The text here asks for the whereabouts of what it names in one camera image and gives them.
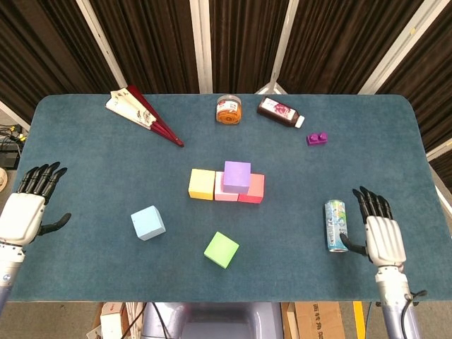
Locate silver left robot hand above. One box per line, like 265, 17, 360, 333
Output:
0, 161, 72, 248

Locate light pink foam cube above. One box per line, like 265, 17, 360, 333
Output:
214, 171, 241, 203

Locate dark brown curtain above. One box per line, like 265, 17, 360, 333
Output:
0, 0, 452, 184

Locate light blue foam cube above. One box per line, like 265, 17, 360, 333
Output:
130, 205, 167, 242

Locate floor cable bundle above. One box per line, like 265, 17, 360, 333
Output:
0, 123, 28, 145

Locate yellow foam cube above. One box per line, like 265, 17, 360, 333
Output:
188, 168, 217, 201

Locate brown bottle with white cap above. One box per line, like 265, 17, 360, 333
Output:
256, 96, 306, 129

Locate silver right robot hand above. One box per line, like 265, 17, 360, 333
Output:
339, 186, 407, 271

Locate purple toy brick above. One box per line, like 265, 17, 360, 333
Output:
305, 131, 329, 148

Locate black torso cable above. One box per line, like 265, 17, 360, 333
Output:
150, 302, 169, 339

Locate white frame post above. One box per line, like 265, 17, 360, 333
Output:
357, 0, 443, 95
0, 100, 32, 132
189, 0, 214, 95
424, 139, 452, 162
76, 0, 125, 93
254, 0, 302, 95

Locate silver robot torso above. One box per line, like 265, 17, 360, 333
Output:
141, 302, 285, 339

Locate yellow post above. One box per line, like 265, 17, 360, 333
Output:
352, 301, 367, 339

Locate white cardboard box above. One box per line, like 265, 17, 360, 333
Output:
86, 302, 148, 339

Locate clear jar with orange contents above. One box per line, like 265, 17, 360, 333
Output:
215, 95, 244, 126

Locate red foam cube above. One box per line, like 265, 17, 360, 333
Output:
237, 173, 266, 204

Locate purple foam cube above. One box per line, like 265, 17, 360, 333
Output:
222, 160, 252, 194

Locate light wooden board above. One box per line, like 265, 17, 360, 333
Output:
285, 302, 301, 339

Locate brown cardboard box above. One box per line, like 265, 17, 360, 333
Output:
293, 302, 347, 339

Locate teal felt table cover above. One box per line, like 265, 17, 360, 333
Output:
0, 93, 452, 304

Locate green foam cube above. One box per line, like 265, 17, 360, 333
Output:
203, 231, 240, 270

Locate black box on floor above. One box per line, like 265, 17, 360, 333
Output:
0, 150, 20, 169

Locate folding fan with red ribs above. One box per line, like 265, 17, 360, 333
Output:
105, 84, 185, 148

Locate blue green drink can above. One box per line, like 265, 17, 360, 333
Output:
324, 199, 350, 254

